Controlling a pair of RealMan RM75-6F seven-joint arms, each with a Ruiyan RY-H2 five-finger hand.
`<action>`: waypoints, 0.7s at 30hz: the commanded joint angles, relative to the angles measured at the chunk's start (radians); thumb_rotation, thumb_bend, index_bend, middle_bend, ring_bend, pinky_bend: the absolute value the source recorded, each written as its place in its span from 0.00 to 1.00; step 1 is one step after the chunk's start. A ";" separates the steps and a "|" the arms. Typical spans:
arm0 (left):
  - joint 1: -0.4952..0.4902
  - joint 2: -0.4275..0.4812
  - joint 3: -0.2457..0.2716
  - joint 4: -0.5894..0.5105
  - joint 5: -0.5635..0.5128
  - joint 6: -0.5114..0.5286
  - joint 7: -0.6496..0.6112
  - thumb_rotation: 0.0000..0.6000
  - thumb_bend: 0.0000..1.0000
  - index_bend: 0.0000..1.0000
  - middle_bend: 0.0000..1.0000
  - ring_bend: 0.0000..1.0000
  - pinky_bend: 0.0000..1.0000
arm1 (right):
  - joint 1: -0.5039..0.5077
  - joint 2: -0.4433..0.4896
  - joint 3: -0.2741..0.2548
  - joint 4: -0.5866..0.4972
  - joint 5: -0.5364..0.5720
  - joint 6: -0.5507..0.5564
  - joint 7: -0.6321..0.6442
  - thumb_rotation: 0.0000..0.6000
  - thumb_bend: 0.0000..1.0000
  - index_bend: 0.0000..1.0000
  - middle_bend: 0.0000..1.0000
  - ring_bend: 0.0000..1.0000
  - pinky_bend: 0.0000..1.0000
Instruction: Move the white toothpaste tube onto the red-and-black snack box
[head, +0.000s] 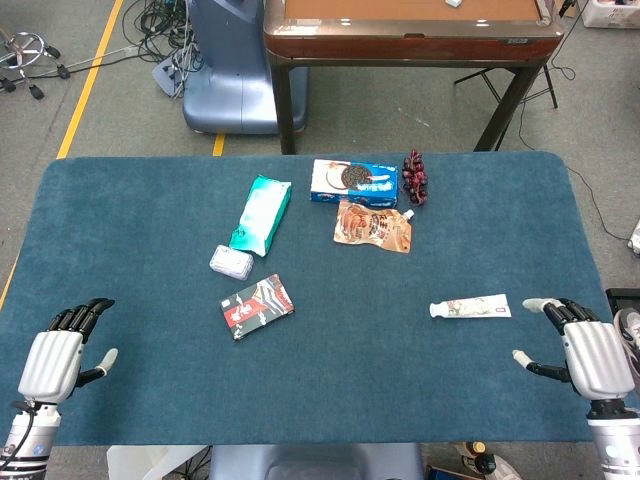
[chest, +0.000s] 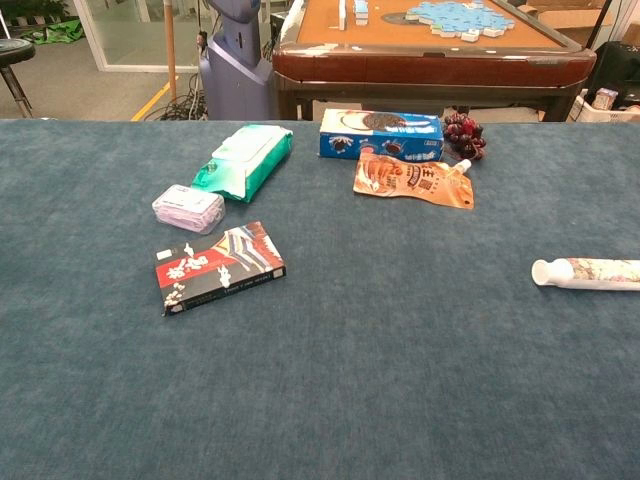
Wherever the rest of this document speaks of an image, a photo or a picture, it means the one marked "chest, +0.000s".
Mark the white floral print tube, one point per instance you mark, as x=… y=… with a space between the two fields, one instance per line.
x=590 y=274

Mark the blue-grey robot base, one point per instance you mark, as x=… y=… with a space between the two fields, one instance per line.
x=235 y=75

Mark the orange spouted drink pouch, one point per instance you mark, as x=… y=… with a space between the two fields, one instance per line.
x=410 y=182

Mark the black and red printed box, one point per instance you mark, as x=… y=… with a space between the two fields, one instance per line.
x=215 y=270

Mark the green wet wipes pack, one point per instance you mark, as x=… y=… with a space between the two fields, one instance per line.
x=245 y=160

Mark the blue cookie box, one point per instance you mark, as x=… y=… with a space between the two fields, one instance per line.
x=380 y=136

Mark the blue felt table cover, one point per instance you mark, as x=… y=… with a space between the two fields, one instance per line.
x=350 y=375

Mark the dark red grape bunch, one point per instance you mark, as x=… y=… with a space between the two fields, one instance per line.
x=465 y=135

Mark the brown mahjong table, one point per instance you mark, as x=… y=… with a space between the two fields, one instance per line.
x=430 y=65

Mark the row of white mahjong tiles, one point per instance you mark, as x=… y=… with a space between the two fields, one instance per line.
x=342 y=15

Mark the stack of blue mahjong tiles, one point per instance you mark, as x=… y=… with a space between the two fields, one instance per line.
x=361 y=12

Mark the wooden pole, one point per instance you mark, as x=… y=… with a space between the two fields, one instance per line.
x=170 y=50

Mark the pile of blue mahjong tiles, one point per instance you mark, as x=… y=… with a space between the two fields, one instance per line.
x=460 y=17

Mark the white framed glass partition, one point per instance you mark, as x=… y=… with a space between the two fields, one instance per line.
x=97 y=55

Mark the white plastic basket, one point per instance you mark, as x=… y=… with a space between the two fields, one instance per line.
x=585 y=112

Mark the green cloth bag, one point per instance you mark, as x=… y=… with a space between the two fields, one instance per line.
x=60 y=32

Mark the cardboard box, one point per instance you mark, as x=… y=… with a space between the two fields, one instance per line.
x=570 y=20

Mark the black bag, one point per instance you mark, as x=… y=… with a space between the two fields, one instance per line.
x=620 y=65

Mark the metal stool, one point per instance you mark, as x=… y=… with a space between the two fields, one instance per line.
x=15 y=50

